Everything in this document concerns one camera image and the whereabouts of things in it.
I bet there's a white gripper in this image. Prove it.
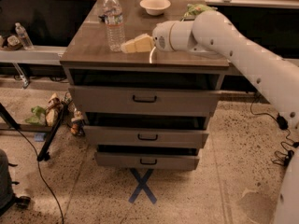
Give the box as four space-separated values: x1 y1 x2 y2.
121 21 175 53

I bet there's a clear plastic water bottle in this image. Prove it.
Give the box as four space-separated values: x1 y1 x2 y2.
103 0 125 52

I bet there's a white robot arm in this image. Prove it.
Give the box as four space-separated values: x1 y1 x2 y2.
121 9 299 128

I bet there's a white paper bowl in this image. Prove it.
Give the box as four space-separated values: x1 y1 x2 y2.
140 0 171 16

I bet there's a small water bottle on ledge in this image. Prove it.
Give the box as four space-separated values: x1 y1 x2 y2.
15 22 34 49

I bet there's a grey drawer cabinet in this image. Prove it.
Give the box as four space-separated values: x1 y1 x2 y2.
61 3 229 157

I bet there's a top grey drawer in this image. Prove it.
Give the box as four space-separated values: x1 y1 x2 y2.
69 86 220 116

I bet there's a grey drawer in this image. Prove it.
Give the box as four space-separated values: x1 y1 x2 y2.
84 126 208 149
69 86 220 116
94 152 199 171

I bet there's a middle grey drawer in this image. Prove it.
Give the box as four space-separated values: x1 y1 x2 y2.
84 126 208 149

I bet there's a small toy figure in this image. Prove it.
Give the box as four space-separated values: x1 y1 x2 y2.
70 110 85 136

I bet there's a brown snack bag on floor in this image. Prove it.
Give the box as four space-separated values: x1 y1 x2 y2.
46 93 62 126

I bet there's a bottom grey drawer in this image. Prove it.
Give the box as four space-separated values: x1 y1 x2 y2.
94 152 199 171

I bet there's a green bag on floor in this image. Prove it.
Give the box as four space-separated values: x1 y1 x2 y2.
25 105 46 126

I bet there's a round object on ledge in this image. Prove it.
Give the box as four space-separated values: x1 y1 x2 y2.
7 35 21 47

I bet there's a blue tape cross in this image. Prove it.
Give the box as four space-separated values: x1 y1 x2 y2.
129 169 157 204

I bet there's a grey wheeled base left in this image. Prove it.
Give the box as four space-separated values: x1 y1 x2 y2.
0 149 31 216

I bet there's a black floor cable left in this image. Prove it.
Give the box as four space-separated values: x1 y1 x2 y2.
15 128 65 224

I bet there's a black cable right floor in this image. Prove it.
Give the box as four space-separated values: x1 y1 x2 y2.
249 94 299 167

